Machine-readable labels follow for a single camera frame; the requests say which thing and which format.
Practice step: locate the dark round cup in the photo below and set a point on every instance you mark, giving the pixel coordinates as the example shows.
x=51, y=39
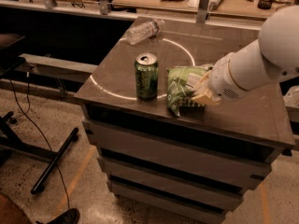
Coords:
x=265, y=4

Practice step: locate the black shoe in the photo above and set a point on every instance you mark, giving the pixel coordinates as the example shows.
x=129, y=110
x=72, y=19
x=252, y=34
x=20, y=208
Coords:
x=70, y=216

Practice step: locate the green jalapeno chip bag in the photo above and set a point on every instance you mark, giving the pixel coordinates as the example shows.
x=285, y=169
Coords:
x=180, y=83

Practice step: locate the clear plastic water bottle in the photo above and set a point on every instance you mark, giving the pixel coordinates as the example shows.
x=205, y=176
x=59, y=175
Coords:
x=144, y=30

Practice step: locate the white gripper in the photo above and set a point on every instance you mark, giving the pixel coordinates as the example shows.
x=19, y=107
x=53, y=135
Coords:
x=223, y=80

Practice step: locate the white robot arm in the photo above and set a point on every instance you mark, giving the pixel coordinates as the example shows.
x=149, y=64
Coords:
x=272, y=58

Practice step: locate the grey drawer cabinet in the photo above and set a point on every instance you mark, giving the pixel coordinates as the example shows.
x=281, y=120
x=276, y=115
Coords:
x=200, y=164

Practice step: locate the green soda can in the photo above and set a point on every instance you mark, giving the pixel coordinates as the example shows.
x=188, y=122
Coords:
x=146, y=76

